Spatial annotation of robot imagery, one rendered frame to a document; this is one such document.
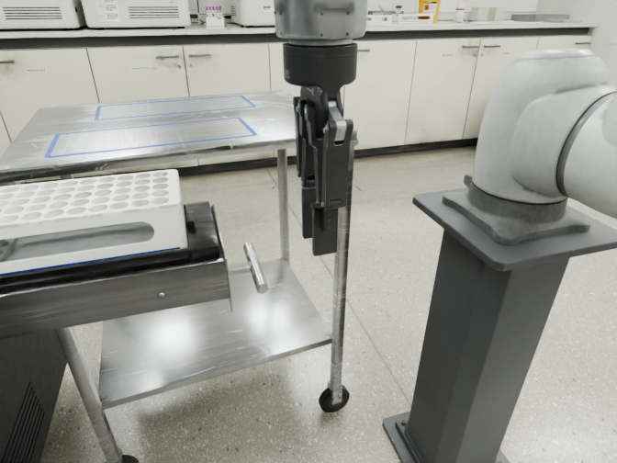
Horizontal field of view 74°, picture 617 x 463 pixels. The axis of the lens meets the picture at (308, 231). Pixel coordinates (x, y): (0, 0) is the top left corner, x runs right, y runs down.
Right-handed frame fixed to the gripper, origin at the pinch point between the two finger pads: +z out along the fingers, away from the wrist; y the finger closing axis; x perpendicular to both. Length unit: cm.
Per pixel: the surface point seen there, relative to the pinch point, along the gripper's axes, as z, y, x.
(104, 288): 0.0, 6.8, -23.8
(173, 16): -17, -230, -11
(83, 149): -2.6, -31.8, -30.9
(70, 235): -1.4, -2.8, -28.1
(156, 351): 51, -39, -29
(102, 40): -5, -233, -51
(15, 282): -1.6, 5.7, -31.1
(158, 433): 79, -38, -34
